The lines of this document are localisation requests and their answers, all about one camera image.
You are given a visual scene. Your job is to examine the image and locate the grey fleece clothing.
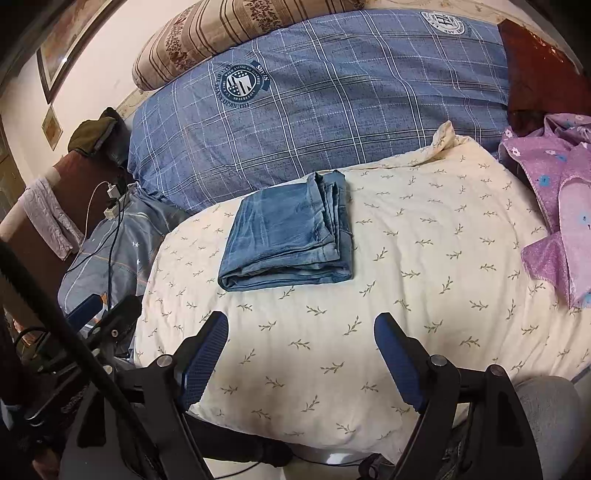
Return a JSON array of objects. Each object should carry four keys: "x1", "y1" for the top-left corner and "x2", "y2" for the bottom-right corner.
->
[{"x1": 512, "y1": 376, "x2": 587, "y2": 480}]

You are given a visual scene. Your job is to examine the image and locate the white charger plug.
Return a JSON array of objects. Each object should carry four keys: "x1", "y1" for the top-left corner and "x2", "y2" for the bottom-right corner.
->
[{"x1": 104, "y1": 184, "x2": 122, "y2": 220}]

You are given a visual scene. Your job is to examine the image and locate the large framed picture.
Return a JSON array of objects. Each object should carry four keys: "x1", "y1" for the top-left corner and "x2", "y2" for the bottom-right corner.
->
[{"x1": 36, "y1": 0, "x2": 122, "y2": 104}]

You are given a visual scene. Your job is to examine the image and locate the grey hanging cloth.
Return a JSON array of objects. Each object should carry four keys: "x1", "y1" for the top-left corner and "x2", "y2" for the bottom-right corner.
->
[{"x1": 22, "y1": 178, "x2": 85, "y2": 261}]

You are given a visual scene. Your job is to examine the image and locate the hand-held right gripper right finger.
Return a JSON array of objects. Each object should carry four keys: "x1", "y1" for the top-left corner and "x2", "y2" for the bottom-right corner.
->
[{"x1": 373, "y1": 312, "x2": 532, "y2": 480}]

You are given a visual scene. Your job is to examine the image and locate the blue plaid quilt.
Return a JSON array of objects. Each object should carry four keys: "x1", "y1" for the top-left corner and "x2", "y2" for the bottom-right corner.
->
[{"x1": 127, "y1": 9, "x2": 513, "y2": 215}]

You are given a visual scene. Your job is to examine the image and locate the small framed picture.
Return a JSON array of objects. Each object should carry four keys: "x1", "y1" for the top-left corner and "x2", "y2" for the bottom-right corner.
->
[{"x1": 41, "y1": 105, "x2": 64, "y2": 151}]

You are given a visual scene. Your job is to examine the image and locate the black ribbed cable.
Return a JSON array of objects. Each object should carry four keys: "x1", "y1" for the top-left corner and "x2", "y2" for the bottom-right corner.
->
[{"x1": 0, "y1": 239, "x2": 139, "y2": 444}]

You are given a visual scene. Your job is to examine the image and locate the light blue denim pants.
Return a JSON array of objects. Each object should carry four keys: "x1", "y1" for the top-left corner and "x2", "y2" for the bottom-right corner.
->
[{"x1": 217, "y1": 169, "x2": 355, "y2": 292}]

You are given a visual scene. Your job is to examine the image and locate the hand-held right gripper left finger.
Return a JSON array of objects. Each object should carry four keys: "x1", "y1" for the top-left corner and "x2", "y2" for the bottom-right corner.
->
[{"x1": 115, "y1": 311, "x2": 230, "y2": 480}]

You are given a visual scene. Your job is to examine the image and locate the purple floral garment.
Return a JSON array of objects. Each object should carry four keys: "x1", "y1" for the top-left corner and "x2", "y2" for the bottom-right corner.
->
[{"x1": 498, "y1": 113, "x2": 591, "y2": 309}]

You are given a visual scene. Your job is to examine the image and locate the white charging cable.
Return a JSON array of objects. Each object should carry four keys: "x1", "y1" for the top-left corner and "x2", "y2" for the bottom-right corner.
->
[{"x1": 84, "y1": 182, "x2": 109, "y2": 238}]

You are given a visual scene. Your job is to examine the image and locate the dark green cloth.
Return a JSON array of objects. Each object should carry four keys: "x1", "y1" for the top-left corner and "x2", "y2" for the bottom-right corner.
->
[{"x1": 67, "y1": 107, "x2": 127, "y2": 160}]

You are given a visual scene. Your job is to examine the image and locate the brown striped pillow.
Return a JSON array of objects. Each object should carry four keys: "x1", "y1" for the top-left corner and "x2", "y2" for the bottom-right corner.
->
[{"x1": 132, "y1": 0, "x2": 370, "y2": 92}]

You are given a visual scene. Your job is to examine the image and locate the cream leaf-print quilt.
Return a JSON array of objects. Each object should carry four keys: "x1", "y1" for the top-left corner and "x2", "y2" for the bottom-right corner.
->
[{"x1": 133, "y1": 121, "x2": 591, "y2": 464}]

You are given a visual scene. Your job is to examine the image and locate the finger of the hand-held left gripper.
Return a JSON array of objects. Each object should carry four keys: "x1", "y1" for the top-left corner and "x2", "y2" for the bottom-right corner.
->
[
  {"x1": 66, "y1": 294, "x2": 103, "y2": 329},
  {"x1": 85, "y1": 294, "x2": 143, "y2": 358}
]

